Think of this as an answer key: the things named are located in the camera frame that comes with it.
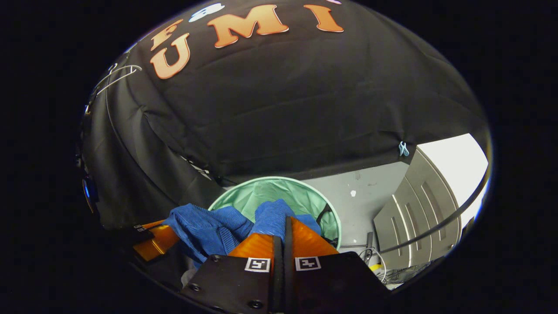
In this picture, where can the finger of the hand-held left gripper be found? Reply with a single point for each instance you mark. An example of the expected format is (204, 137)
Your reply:
(157, 244)

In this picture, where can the green laundry hamper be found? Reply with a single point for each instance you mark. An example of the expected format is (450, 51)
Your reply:
(279, 192)

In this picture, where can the grey ribbed metal panel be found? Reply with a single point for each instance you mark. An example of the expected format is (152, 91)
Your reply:
(414, 209)

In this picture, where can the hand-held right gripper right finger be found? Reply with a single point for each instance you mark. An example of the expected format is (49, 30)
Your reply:
(331, 283)

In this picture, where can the white clothes hanger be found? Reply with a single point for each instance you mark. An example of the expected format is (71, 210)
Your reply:
(126, 72)

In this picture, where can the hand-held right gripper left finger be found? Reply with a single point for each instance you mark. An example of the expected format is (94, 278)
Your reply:
(235, 283)

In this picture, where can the black backdrop cloth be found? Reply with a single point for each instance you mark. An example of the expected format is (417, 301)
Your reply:
(305, 109)

